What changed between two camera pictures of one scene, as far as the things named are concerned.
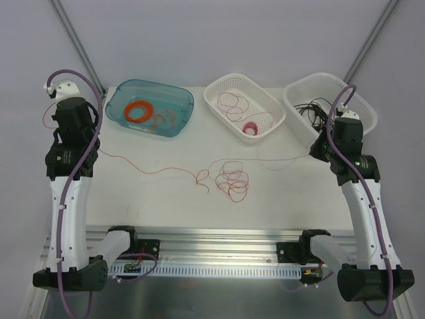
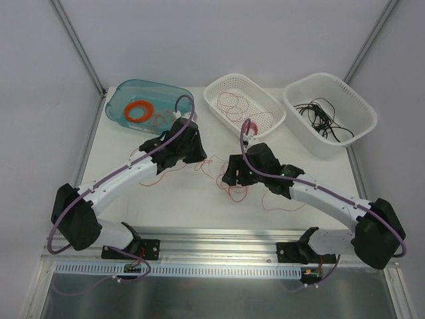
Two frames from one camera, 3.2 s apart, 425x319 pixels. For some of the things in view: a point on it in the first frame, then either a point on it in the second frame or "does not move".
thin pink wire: [235, 106] does not move
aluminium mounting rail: [212, 246] does not move
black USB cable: [317, 116] does not move
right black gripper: [319, 150] to [239, 168]
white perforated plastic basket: [234, 101] does not move
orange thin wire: [137, 169] to [198, 167]
